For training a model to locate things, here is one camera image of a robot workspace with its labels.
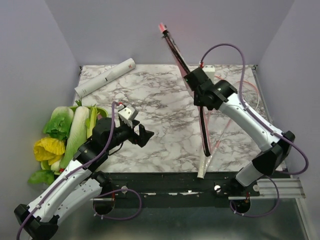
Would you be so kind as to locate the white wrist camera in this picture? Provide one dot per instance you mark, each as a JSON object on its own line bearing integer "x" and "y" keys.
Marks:
{"x": 127, "y": 113}
{"x": 210, "y": 71}

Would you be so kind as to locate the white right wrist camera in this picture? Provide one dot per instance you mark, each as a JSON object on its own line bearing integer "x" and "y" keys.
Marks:
{"x": 210, "y": 71}

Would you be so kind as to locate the green leaf at front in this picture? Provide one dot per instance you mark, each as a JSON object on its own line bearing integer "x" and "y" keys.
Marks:
{"x": 42, "y": 176}

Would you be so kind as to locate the pink racket bag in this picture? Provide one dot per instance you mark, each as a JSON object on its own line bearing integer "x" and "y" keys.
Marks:
{"x": 208, "y": 149}

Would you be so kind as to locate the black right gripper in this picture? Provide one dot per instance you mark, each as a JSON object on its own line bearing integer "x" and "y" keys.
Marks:
{"x": 196, "y": 104}

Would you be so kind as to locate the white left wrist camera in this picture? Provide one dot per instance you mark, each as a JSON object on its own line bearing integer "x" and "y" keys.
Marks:
{"x": 127, "y": 113}

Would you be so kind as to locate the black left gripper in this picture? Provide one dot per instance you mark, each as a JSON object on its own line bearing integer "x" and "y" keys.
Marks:
{"x": 144, "y": 136}

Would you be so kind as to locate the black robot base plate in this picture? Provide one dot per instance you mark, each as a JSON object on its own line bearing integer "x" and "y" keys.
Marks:
{"x": 173, "y": 190}

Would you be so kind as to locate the white shuttlecock tube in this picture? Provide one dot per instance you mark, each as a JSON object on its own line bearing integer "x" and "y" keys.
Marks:
{"x": 105, "y": 78}

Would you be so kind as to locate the green lettuce head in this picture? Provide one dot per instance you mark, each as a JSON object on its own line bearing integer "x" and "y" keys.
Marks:
{"x": 60, "y": 122}

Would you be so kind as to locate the yellow lettuce head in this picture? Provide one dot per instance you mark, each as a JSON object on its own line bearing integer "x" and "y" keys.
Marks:
{"x": 48, "y": 148}

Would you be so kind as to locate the white napa cabbage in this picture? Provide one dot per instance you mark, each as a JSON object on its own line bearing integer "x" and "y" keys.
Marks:
{"x": 77, "y": 135}

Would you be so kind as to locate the celery stalk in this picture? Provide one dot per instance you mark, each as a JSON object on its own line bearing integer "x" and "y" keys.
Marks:
{"x": 91, "y": 121}

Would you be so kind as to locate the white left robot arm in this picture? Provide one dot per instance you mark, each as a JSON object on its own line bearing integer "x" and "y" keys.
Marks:
{"x": 79, "y": 181}

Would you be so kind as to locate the pink badminton racket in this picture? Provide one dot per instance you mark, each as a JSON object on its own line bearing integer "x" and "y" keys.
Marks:
{"x": 252, "y": 97}

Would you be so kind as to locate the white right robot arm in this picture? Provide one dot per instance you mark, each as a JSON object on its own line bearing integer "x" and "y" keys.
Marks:
{"x": 224, "y": 97}

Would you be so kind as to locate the green vegetable basket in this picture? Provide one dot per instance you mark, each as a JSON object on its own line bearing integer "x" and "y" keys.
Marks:
{"x": 54, "y": 164}

